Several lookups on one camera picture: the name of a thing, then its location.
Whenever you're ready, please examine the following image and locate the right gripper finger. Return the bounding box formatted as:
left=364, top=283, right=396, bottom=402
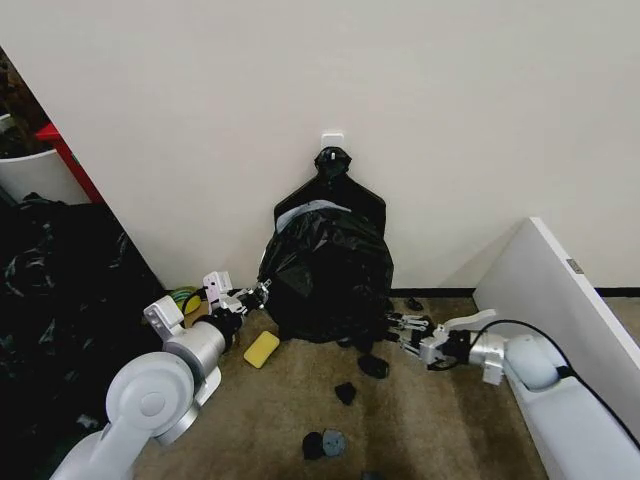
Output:
left=383, top=310, right=444, bottom=337
left=383, top=327, right=442, bottom=369

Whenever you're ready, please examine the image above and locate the black garbage bag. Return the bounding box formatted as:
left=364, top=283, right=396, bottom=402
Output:
left=256, top=203, right=397, bottom=346

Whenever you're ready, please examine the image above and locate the black baseboard strip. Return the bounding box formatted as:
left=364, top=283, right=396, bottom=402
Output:
left=389, top=286, right=640, bottom=300

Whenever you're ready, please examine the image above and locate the yellow sponge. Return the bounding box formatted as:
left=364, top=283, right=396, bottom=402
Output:
left=242, top=330, right=282, bottom=371

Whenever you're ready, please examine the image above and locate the green and yellow roll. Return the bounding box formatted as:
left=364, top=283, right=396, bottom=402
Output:
left=168, top=283, right=207, bottom=315

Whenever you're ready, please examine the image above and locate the white board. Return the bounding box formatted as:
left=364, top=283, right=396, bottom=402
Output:
left=471, top=215, right=640, bottom=397

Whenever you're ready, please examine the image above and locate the grey round disc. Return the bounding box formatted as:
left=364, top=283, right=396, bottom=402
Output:
left=321, top=428, right=348, bottom=458

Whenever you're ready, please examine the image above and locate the pile of black bags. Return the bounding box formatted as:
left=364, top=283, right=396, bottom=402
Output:
left=0, top=192, right=167, bottom=474

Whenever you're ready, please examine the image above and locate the white plant pot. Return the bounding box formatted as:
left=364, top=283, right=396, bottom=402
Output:
left=0, top=113, right=92, bottom=206

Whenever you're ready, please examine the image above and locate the dark potted plant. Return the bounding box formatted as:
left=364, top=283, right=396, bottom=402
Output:
left=0, top=48, right=53, bottom=157

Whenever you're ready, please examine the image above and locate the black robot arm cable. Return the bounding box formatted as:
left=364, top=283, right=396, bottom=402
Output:
left=473, top=318, right=640, bottom=451

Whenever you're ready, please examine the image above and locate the red frame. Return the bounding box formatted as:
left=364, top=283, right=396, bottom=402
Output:
left=34, top=123, right=107, bottom=204

